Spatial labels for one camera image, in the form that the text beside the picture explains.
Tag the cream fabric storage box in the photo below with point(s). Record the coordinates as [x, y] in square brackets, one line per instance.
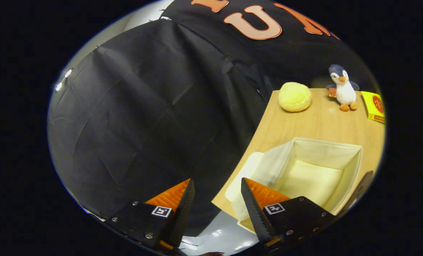
[311, 181]

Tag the penguin plush toy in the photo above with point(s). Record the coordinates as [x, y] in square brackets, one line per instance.
[344, 92]

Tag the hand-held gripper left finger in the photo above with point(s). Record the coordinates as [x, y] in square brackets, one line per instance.
[183, 217]

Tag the yellow book with red circle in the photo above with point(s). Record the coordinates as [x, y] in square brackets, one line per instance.
[371, 106]

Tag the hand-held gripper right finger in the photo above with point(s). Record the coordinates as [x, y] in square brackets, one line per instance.
[256, 217]

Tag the yellow round plush bun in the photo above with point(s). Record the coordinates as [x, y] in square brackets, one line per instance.
[295, 97]

